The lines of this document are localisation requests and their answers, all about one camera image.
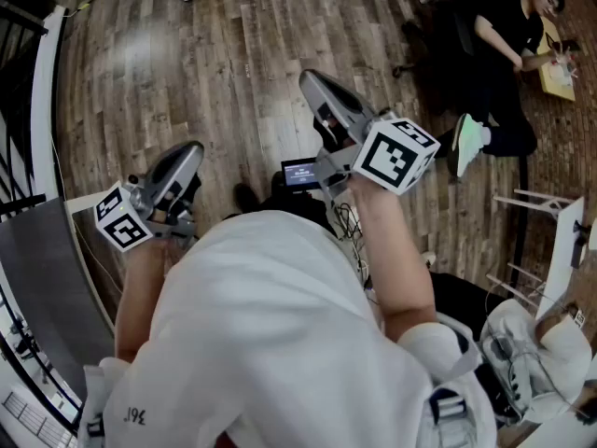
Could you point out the person's black trousers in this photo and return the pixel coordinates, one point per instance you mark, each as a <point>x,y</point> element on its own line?
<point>289,201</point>

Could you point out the person's left forearm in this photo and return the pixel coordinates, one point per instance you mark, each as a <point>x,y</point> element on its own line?
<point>140,297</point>

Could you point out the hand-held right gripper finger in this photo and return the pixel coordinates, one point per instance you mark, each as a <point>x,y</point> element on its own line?
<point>326,105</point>
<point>338,87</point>

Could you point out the small black screen device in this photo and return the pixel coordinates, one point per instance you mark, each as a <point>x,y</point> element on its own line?
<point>299,172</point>

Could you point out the person's white shirt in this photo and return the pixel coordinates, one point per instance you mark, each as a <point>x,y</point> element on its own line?
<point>270,343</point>

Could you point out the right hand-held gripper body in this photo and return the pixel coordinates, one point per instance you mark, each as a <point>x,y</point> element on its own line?
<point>392,157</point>

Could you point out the yellow box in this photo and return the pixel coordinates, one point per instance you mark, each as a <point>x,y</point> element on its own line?
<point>557,79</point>

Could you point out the grey top table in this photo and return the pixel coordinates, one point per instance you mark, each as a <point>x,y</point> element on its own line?
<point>42,273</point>

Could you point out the black stair railing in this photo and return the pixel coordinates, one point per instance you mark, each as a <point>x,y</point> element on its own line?
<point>23,17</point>

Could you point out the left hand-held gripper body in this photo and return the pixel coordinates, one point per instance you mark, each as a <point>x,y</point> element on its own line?
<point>123,231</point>

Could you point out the person's right forearm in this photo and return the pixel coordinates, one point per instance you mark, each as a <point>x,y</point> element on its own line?
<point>392,259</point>

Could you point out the person's left black shoe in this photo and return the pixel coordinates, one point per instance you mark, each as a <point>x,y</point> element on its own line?
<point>245,198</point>

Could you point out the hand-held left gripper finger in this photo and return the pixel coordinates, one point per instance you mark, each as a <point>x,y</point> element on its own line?
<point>184,175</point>
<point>165,163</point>

